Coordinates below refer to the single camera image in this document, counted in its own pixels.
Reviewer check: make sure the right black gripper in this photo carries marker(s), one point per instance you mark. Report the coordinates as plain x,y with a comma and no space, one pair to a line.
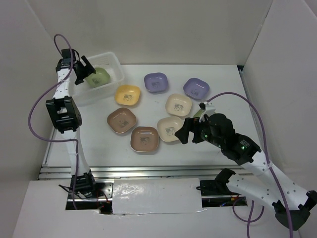
190,124

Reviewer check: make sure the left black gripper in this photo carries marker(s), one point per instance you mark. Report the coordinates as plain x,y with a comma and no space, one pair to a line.
85,71

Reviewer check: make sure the green panda plate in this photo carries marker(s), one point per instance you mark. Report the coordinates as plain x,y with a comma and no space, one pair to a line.
199,113
100,78

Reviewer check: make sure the brown panda plate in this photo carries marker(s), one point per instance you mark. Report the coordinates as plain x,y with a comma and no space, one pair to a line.
144,139
121,120

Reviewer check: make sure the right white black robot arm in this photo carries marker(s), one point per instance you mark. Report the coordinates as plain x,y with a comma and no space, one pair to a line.
279,193

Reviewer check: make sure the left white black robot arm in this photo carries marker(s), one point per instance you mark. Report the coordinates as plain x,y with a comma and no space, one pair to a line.
66,118

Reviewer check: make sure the white perforated plastic bin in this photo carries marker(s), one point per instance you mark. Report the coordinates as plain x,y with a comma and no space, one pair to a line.
84,95

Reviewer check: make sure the cream panda plate lower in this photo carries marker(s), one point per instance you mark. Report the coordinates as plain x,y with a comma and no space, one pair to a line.
168,126

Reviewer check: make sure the cream panda plate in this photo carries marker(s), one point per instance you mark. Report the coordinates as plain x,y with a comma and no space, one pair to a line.
168,126
178,105

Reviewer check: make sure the cream panda plate upper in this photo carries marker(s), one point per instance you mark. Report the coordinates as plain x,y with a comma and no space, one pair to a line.
178,105

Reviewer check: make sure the purple panda plate right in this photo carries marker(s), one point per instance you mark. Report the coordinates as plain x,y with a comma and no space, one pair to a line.
196,88

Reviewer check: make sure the purple panda plate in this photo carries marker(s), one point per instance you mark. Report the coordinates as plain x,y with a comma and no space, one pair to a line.
156,82
196,88

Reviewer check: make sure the yellow panda plate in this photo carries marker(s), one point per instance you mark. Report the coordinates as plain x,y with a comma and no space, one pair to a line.
127,95

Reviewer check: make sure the purple panda plate left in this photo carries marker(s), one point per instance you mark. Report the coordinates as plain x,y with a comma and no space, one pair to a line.
156,82

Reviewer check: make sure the white foil covered panel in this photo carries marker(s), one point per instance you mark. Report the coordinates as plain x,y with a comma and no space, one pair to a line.
156,196

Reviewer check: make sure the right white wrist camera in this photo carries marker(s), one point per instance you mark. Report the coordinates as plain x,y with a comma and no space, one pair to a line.
209,110

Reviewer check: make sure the aluminium rail frame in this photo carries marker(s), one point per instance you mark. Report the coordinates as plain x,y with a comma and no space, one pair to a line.
110,155

